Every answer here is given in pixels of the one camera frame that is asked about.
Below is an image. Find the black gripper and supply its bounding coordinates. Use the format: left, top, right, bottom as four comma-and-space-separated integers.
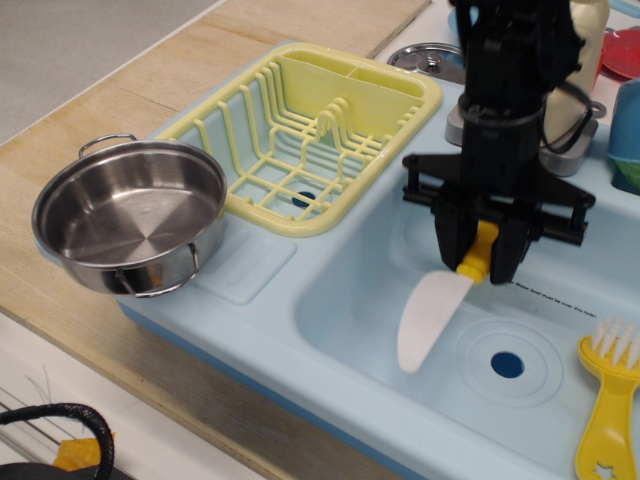
402, 97, 595, 285

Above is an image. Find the yellow handled toy knife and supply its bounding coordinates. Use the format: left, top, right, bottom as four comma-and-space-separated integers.
397, 221, 499, 374

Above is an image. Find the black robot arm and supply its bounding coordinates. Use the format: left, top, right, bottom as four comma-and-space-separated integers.
403, 1, 595, 285

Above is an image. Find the silver pot lid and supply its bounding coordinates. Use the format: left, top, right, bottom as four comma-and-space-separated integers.
387, 42, 465, 85

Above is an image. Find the stainless steel pot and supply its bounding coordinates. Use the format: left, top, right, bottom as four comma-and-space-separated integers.
31, 134, 226, 298

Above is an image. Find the grey toy faucet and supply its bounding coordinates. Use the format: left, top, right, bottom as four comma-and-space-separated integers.
445, 107, 606, 177

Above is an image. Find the cream detergent bottle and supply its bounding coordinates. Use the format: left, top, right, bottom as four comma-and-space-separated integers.
544, 0, 610, 144

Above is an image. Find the blue plastic cup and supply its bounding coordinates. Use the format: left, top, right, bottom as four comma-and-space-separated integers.
608, 78, 639, 164

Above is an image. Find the light blue toy sink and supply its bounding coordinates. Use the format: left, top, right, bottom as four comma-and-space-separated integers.
37, 39, 640, 480

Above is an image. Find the yellow dish brush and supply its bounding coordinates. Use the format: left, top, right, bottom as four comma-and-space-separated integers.
574, 318, 639, 479

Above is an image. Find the yellow dish drying rack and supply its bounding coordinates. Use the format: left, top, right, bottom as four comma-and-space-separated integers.
157, 43, 443, 237

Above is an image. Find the teal plastic plate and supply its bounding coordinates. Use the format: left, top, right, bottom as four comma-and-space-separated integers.
447, 6, 479, 39

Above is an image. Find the red plastic plate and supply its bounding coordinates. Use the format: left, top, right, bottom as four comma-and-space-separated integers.
602, 28, 640, 80

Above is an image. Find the wooden board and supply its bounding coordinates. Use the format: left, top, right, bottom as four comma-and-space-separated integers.
1, 1, 426, 479

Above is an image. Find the orange tape piece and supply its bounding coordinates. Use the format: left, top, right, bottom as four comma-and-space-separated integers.
52, 434, 115, 472

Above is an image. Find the grey ring washer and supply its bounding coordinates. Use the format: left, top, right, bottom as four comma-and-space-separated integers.
590, 100, 607, 119

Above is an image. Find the black braided cable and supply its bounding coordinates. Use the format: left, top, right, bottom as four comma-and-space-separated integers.
0, 402, 116, 480

